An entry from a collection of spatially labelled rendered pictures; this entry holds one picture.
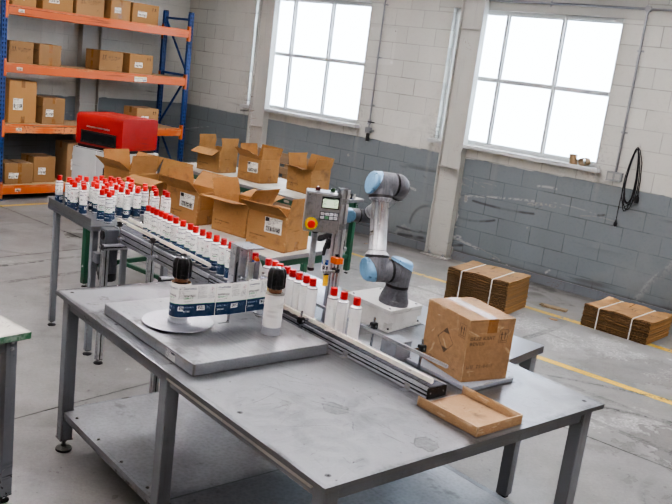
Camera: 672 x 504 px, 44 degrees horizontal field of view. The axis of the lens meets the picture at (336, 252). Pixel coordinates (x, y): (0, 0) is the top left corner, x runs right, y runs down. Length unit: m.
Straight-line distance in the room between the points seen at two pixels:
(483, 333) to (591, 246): 5.65
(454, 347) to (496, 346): 0.18
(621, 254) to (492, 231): 1.49
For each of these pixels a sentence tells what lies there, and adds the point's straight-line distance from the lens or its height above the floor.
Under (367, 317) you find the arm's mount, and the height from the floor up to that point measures 0.87.
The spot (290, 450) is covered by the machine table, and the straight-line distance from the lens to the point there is 2.74.
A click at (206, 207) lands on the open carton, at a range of 6.13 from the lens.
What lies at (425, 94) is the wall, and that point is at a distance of 9.97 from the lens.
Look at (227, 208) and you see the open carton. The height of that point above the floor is 0.96.
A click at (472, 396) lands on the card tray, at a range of 3.36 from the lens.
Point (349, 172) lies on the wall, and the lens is 10.63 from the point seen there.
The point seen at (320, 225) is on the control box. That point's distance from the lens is 3.83.
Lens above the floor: 2.05
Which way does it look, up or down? 13 degrees down
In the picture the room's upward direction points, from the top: 7 degrees clockwise
